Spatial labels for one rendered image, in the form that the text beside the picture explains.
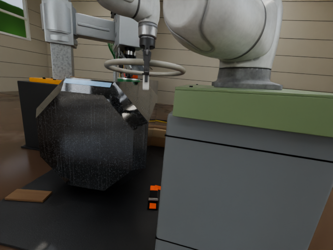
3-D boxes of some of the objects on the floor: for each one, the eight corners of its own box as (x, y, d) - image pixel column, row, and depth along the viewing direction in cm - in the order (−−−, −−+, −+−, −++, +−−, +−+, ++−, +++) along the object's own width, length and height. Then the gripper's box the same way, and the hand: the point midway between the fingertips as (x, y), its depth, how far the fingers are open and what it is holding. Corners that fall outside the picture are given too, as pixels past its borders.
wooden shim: (4, 200, 111) (4, 198, 110) (17, 190, 120) (17, 188, 120) (42, 202, 111) (42, 200, 111) (52, 192, 121) (52, 191, 121)
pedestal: (21, 148, 187) (11, 80, 168) (64, 131, 250) (60, 81, 231) (74, 156, 179) (70, 86, 160) (105, 137, 242) (105, 85, 223)
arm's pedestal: (246, 245, 96) (283, 109, 76) (286, 401, 49) (415, 151, 29) (163, 223, 106) (176, 97, 85) (129, 336, 58) (140, 113, 38)
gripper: (156, 33, 70) (153, 90, 75) (154, 44, 87) (152, 90, 92) (138, 31, 69) (137, 89, 74) (139, 43, 86) (138, 90, 91)
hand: (145, 83), depth 82 cm, fingers closed on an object, 4 cm apart
